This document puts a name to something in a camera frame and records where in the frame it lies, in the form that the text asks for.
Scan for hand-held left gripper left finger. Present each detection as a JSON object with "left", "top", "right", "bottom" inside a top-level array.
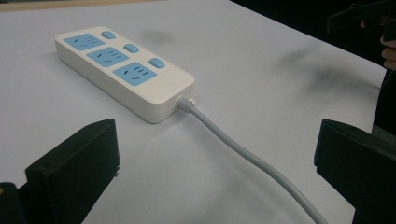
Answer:
[{"left": 24, "top": 118, "right": 120, "bottom": 224}]

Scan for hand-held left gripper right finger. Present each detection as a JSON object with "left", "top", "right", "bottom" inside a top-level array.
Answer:
[{"left": 313, "top": 119, "right": 396, "bottom": 224}]

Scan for white and blue power strip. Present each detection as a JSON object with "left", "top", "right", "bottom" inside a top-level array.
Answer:
[{"left": 54, "top": 26, "right": 196, "bottom": 124}]

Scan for grey power strip cable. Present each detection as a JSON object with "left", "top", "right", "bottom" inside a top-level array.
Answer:
[{"left": 176, "top": 96, "right": 330, "bottom": 224}]

